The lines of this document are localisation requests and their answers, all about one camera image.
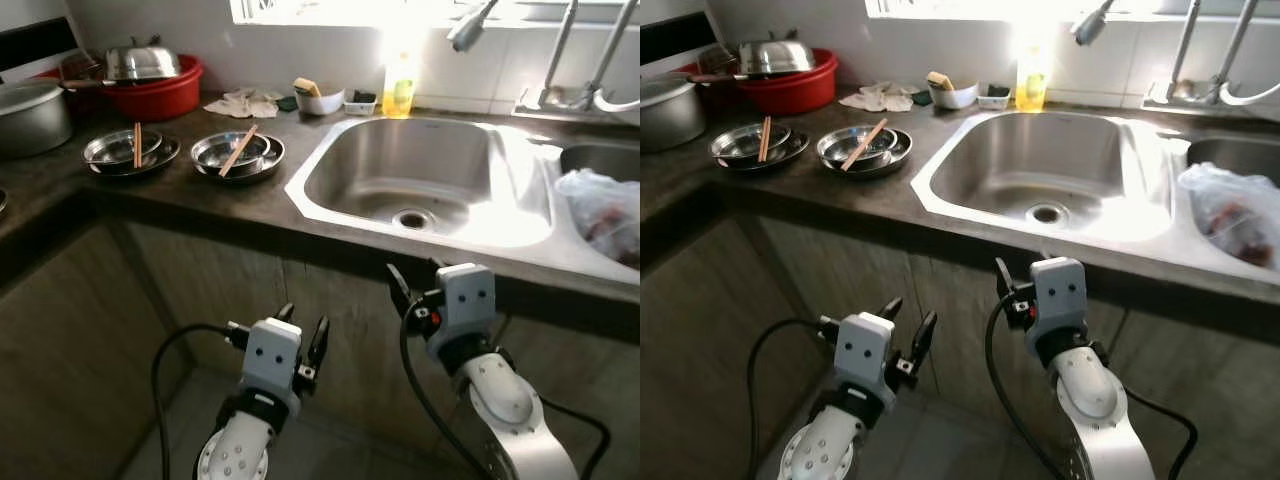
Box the clear plastic bag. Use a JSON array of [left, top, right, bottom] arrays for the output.
[[1178, 161, 1280, 269], [555, 167, 641, 269]]

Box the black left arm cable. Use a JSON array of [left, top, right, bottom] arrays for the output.
[[745, 318, 833, 480], [150, 322, 241, 480]]

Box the chrome sink faucet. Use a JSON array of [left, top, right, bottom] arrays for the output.
[[513, 0, 641, 119], [1143, 0, 1280, 111]]

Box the chrome spray head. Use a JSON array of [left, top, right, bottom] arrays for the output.
[[1071, 0, 1119, 47], [446, 0, 499, 54]]

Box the red plastic basin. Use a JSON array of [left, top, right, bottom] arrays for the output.
[[98, 54, 206, 123], [735, 47, 840, 117]]

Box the light wood corner cabinet front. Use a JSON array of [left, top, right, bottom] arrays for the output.
[[0, 225, 193, 480], [640, 215, 813, 480]]

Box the white ceramic bowl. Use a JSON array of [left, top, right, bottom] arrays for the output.
[[928, 80, 980, 111], [296, 86, 347, 117]]

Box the dark long-handled pan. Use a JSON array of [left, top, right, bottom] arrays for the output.
[[690, 45, 749, 86]]

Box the yellow dish soap bottle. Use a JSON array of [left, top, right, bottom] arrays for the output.
[[382, 45, 420, 120], [1014, 40, 1050, 113]]

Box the shallow steel plate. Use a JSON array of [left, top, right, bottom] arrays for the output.
[[82, 130, 183, 180], [711, 125, 812, 174], [190, 133, 287, 185], [817, 128, 914, 181]]

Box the grey metal pot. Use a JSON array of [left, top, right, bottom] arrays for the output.
[[640, 74, 707, 154], [0, 78, 74, 161]]

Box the bright window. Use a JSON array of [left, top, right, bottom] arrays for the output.
[[230, 0, 641, 28], [865, 0, 1280, 21]]

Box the small steel bowl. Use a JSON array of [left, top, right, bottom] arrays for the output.
[[713, 123, 792, 162], [818, 126, 899, 168], [192, 131, 272, 173], [84, 128, 165, 167]]

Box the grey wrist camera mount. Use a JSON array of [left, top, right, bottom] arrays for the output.
[[835, 311, 897, 397], [437, 262, 499, 343], [1028, 256, 1090, 337], [242, 317, 304, 401]]

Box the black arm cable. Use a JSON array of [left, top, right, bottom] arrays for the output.
[[150, 322, 241, 480], [400, 300, 483, 480], [538, 395, 612, 480], [745, 318, 833, 480], [984, 295, 1066, 480], [1122, 385, 1199, 480]]

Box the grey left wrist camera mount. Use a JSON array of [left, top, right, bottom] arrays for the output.
[[242, 317, 304, 401], [835, 311, 897, 397]]

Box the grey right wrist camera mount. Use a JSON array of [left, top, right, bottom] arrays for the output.
[[437, 262, 499, 343], [1028, 256, 1090, 337]]

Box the stainless steel double sink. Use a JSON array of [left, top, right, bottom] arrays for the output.
[[285, 110, 641, 293], [910, 106, 1280, 286]]

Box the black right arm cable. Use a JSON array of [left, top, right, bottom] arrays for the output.
[[984, 295, 1066, 480], [400, 300, 483, 480], [1122, 385, 1199, 480], [538, 395, 612, 480]]

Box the white crumpled cloth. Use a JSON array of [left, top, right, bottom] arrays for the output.
[[838, 81, 917, 113], [204, 87, 285, 120]]

